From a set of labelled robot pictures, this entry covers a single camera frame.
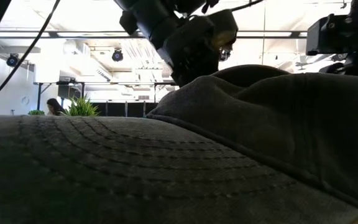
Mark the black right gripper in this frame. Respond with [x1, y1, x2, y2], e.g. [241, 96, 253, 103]
[306, 6, 358, 75]

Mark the dark green baseball cap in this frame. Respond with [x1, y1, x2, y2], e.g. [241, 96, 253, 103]
[0, 64, 358, 224]

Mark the black ceiling spotlight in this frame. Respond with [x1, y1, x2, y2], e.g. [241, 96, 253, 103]
[6, 52, 21, 68]
[111, 48, 125, 62]

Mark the black low partition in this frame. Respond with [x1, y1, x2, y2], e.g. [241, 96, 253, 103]
[90, 101, 160, 118]

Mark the green plant in white pot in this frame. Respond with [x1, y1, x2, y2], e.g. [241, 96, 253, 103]
[61, 95, 101, 118]

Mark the person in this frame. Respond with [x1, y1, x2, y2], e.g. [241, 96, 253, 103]
[45, 98, 67, 117]

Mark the black cable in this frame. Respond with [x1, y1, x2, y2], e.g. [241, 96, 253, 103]
[228, 0, 265, 12]
[0, 0, 62, 115]

